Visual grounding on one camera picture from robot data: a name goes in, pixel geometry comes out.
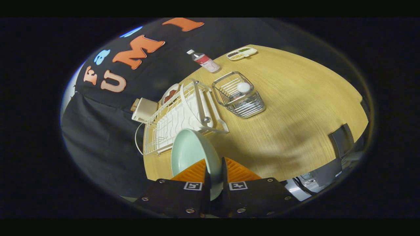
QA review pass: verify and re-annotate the red label plastic bottle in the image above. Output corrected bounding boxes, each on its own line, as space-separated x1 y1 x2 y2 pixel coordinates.
186 49 221 73

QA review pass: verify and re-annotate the light green plate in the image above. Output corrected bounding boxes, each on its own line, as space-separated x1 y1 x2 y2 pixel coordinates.
171 128 223 201

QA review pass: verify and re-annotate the white-tipped spoon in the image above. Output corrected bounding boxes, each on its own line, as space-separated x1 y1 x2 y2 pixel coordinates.
230 82 252 100

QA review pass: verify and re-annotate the cream toaster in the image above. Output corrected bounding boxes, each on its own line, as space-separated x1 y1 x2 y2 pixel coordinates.
131 97 158 123

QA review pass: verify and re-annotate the white wire dish rack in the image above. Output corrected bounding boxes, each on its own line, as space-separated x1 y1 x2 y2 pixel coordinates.
143 78 229 156

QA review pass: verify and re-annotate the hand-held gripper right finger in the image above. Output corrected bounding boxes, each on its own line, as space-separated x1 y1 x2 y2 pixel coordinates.
220 157 301 218

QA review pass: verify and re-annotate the silver wire basket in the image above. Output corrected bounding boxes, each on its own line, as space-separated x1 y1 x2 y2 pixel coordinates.
212 71 265 118

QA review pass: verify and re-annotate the white divided seasoning tray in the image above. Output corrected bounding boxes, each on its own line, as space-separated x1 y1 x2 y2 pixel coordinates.
226 47 258 61

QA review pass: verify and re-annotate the beige plate with meat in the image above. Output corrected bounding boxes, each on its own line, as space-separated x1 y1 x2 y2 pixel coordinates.
160 83 180 106

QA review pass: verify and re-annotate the black backdrop cloth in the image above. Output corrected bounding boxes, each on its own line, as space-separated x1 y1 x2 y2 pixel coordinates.
61 18 286 197

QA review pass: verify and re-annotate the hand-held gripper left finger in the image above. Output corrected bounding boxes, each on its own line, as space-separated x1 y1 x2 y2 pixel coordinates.
134 159 211 218

